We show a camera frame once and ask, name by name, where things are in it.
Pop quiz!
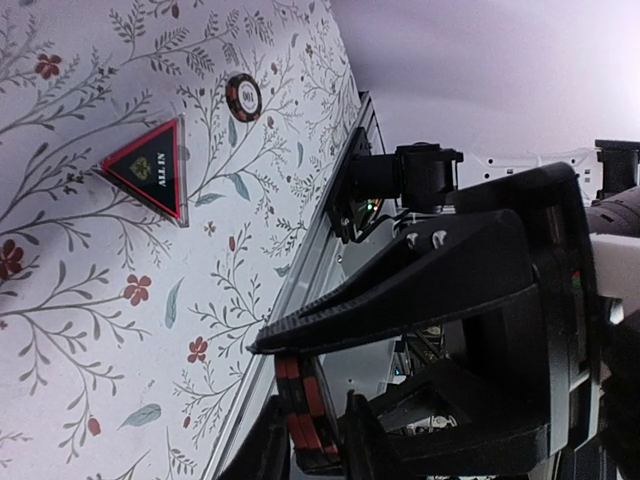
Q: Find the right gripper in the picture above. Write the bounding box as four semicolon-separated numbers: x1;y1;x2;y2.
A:
454;163;601;454

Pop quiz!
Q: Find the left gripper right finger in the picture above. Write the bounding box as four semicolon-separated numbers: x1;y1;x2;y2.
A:
342;392;415;480

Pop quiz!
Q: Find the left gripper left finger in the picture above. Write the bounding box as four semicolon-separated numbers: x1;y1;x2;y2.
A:
217;395;291;480

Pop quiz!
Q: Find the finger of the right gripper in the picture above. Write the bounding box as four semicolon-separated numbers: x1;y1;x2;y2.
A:
248;210;534;355
363;369;550;475

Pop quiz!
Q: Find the orange short chip stack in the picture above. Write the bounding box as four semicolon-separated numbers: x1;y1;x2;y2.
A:
274;355;343;476

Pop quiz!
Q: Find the black triangle card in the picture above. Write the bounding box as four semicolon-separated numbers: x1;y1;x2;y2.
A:
96;114;189;228

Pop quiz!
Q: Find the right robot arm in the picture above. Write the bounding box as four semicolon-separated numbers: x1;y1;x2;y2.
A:
223;142;639;479

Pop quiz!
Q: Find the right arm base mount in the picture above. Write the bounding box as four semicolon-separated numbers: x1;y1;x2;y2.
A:
324;91;386;244

